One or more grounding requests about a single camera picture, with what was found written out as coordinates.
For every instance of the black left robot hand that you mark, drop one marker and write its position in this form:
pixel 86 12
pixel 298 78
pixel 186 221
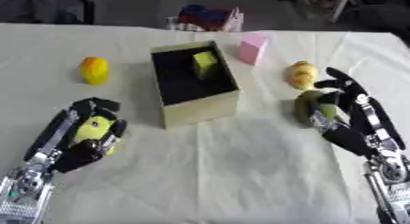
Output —
pixel 80 148

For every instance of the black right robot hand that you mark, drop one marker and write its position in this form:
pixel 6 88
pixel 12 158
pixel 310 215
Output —
pixel 355 124

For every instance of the yellow toy ball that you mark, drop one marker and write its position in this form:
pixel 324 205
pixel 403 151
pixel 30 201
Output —
pixel 96 130

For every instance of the green toy fruit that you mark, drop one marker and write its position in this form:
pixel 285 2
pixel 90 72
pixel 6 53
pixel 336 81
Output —
pixel 305 107

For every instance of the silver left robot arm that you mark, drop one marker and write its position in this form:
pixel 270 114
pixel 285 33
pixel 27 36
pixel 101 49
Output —
pixel 24 191

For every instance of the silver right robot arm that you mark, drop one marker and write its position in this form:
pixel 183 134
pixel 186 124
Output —
pixel 389 188

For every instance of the tan cardboard box black inside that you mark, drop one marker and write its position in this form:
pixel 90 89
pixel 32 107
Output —
pixel 195 84

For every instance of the pale yellow toy fruit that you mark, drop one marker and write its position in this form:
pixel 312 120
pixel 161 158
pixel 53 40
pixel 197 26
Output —
pixel 302 74

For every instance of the orange yellow toy fruit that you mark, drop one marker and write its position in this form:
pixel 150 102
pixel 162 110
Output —
pixel 94 70

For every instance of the pink block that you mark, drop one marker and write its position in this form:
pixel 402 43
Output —
pixel 252 48

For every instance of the yellow-green block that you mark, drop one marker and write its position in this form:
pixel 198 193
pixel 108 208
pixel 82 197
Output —
pixel 204 63

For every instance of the bag with red blue contents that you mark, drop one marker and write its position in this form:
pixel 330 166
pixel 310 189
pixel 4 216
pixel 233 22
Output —
pixel 205 18

